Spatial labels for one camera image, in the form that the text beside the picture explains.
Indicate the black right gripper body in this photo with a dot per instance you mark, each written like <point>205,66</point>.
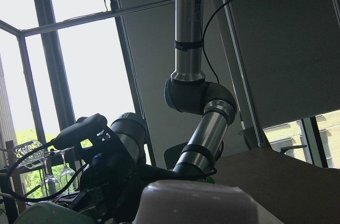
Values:
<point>111,187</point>

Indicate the green cup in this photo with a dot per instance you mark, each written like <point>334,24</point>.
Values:
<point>48,212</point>

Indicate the pink cup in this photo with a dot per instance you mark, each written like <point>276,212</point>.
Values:
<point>179,201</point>

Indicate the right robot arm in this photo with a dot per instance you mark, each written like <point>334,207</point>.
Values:
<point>187,91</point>

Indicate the wine glass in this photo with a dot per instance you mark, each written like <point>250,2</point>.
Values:
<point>50,184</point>
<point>66,175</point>

